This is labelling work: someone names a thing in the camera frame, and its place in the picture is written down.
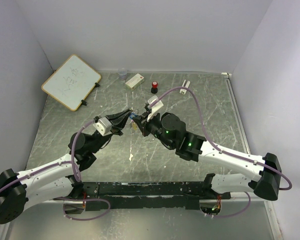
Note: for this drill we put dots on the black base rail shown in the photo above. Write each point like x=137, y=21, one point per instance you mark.
x=150, y=195

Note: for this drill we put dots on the clear plastic cup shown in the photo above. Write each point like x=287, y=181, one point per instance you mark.
x=122, y=72

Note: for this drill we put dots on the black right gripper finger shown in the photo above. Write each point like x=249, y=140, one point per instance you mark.
x=141, y=122
x=146, y=108

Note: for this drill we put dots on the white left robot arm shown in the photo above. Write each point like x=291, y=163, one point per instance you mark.
x=60, y=178

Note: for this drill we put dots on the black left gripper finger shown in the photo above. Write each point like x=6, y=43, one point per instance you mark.
x=120, y=118
x=118, y=125

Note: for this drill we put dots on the white plastic clip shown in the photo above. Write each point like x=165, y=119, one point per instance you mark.
x=185, y=85

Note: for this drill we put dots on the red black stamp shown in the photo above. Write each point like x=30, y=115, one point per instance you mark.
x=154, y=87

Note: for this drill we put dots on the white cardboard box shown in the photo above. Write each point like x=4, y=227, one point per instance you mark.
x=135, y=81

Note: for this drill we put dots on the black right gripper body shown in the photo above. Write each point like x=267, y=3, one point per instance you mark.
x=154, y=127

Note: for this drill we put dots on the white corner bracket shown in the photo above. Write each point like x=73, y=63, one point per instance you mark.
x=226, y=74

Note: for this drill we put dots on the wood framed whiteboard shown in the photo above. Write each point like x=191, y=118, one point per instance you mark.
x=72, y=82

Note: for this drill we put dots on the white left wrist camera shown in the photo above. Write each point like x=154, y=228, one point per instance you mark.
x=103, y=126

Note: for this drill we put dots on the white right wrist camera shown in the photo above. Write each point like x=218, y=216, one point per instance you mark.
x=154, y=106

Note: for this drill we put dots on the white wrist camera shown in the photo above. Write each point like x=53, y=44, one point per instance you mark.
x=103, y=126
x=154, y=106

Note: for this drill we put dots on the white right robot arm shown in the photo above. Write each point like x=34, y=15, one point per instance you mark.
x=253, y=173

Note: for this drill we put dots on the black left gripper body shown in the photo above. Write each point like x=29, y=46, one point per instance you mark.
x=99, y=143

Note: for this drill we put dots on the silver keyring with keys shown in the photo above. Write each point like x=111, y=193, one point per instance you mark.
x=132, y=124

